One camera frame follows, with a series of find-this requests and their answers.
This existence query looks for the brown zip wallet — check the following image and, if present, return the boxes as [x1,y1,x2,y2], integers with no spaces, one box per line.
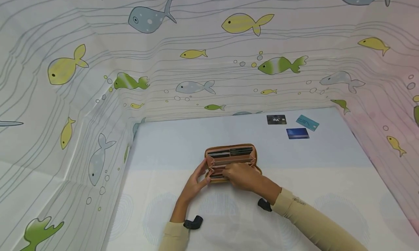
[204,144,262,183]

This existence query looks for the dark blue card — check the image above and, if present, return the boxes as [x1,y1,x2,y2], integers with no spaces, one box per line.
[286,128,310,140]

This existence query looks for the person's left forearm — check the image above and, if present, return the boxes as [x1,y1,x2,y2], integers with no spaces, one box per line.
[158,199,191,251]

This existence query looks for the row of cards in wallet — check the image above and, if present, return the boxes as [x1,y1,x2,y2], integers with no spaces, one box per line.
[207,147,255,159]

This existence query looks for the person's left hand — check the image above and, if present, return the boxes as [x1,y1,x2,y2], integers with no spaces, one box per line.
[179,158,212,205]

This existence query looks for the person's right hand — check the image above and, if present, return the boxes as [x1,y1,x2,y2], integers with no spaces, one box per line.
[222,162,264,192]

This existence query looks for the person's right forearm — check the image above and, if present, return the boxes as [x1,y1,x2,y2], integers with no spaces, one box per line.
[257,175,369,251]

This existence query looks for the teal card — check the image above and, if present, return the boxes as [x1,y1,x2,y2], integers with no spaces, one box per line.
[295,115,320,132]

